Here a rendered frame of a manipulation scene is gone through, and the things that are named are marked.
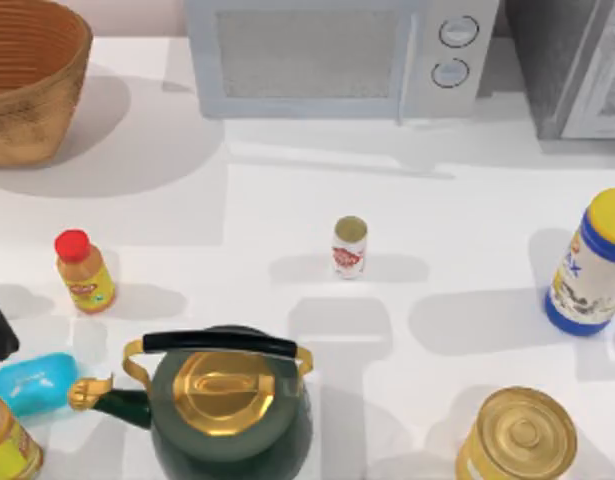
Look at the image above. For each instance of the red and white can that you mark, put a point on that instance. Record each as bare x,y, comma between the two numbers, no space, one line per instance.
349,252

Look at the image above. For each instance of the pale microwave oven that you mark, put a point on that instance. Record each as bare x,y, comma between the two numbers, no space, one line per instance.
307,65

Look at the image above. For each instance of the green and gold kettle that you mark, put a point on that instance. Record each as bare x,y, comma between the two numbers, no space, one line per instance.
227,415

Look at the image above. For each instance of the microwave knob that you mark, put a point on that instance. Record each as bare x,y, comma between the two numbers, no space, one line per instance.
450,73
458,30

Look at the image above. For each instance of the orange bottle with red cap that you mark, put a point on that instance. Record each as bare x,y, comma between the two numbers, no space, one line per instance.
84,277

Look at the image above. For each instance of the yellow and blue canister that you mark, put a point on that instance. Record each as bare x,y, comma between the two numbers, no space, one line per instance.
589,270

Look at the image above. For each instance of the gold tin can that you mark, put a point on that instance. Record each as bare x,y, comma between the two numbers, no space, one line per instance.
517,440

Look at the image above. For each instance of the light blue soap box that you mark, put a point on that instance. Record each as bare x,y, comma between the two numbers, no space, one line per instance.
34,382

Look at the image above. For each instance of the brown woven basket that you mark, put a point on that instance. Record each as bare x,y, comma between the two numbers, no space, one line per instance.
27,90

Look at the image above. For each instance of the yellow labelled jar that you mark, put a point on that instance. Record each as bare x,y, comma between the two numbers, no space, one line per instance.
7,445

